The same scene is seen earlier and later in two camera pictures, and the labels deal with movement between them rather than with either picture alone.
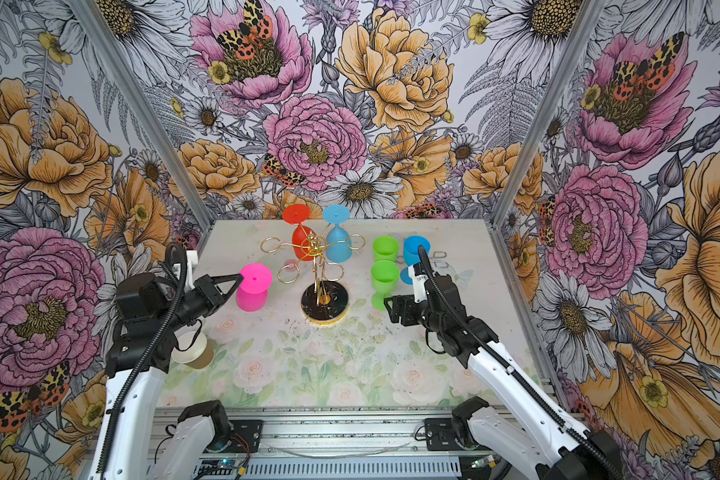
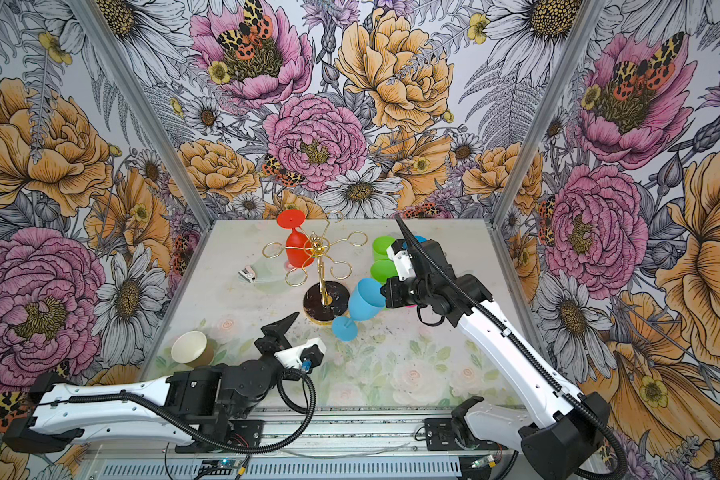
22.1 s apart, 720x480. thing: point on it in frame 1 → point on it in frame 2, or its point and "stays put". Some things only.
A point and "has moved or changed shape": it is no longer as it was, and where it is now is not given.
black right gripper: x=407 y=301 → x=393 y=298
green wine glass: x=385 y=248 stays put
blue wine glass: x=338 y=243 → x=365 y=303
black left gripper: x=207 y=284 → x=277 y=330
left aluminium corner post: x=138 y=102 stays put
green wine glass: x=384 y=275 stays put
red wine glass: x=303 y=239 has moved or changed shape
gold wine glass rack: x=323 y=300 stays put
